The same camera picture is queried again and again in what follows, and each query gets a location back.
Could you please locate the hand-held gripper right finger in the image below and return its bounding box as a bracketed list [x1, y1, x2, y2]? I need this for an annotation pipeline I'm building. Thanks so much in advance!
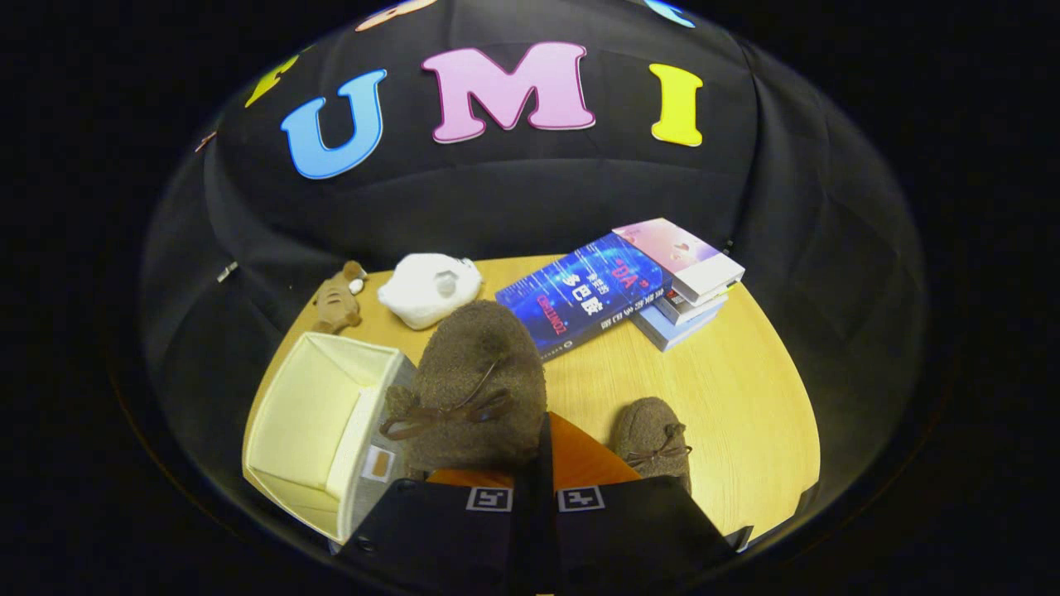
[537, 412, 756, 596]

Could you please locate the light blue book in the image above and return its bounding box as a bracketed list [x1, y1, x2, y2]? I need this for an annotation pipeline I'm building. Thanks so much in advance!
[631, 294, 728, 353]

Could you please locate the dark blue book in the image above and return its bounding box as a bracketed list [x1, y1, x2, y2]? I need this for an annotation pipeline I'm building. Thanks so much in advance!
[495, 232, 674, 363]

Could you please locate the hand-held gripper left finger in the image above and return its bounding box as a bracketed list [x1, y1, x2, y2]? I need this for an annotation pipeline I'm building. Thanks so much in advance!
[338, 469, 537, 596]

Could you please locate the white plush toy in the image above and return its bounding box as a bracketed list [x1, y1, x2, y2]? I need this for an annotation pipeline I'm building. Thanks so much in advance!
[378, 253, 484, 330]

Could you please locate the brown plush toy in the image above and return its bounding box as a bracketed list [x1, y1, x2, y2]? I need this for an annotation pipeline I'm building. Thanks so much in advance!
[312, 261, 369, 334]

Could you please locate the black backdrop cloth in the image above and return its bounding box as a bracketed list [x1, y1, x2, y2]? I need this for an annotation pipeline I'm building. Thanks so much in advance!
[137, 0, 928, 564]

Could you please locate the white red-spined book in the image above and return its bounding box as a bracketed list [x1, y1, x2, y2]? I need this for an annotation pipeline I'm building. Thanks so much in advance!
[654, 281, 730, 325]

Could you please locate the brown fuzzy shoe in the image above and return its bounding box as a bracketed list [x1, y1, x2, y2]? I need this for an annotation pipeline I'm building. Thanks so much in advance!
[379, 300, 549, 477]
[611, 397, 693, 493]

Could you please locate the grey fabric storage box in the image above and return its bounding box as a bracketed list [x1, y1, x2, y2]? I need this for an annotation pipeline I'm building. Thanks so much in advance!
[242, 331, 419, 543]

